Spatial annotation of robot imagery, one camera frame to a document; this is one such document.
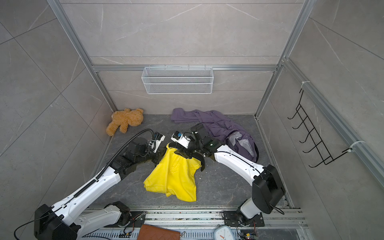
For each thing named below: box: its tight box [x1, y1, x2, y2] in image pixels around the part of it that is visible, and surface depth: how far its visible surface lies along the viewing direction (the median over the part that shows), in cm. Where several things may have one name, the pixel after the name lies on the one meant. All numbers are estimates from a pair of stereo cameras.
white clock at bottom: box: [213, 225, 236, 240], surface depth 69 cm
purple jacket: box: [171, 108, 259, 163], surface depth 109 cm
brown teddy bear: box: [105, 108, 144, 136], surface depth 109 cm
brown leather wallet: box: [137, 224, 181, 240], surface depth 69 cm
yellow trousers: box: [143, 143, 202, 202], surface depth 78 cm
